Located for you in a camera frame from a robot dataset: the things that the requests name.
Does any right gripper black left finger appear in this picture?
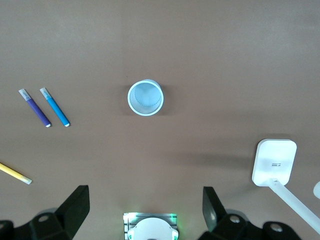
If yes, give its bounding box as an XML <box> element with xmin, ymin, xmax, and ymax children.
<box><xmin>0</xmin><ymin>185</ymin><xmax>91</xmax><ymax>240</ymax></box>

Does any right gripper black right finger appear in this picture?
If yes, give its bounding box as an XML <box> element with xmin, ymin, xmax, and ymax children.
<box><xmin>197</xmin><ymin>186</ymin><xmax>300</xmax><ymax>240</ymax></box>

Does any blue marker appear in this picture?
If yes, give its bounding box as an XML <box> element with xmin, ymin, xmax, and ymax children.
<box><xmin>39</xmin><ymin>87</ymin><xmax>71</xmax><ymax>128</ymax></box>

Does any yellow marker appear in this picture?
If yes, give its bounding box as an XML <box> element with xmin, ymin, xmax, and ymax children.
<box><xmin>0</xmin><ymin>162</ymin><xmax>33</xmax><ymax>186</ymax></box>

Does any purple marker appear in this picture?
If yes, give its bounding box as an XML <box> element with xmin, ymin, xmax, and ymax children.
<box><xmin>18</xmin><ymin>88</ymin><xmax>52</xmax><ymax>128</ymax></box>

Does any light blue cup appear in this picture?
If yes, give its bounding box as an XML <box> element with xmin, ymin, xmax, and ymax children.
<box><xmin>127</xmin><ymin>78</ymin><xmax>165</xmax><ymax>117</ymax></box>

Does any brown table cover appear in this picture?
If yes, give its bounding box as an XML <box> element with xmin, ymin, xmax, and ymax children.
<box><xmin>0</xmin><ymin>0</ymin><xmax>320</xmax><ymax>240</ymax></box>

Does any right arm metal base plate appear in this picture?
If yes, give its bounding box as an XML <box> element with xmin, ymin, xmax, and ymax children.
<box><xmin>123</xmin><ymin>212</ymin><xmax>180</xmax><ymax>240</ymax></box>

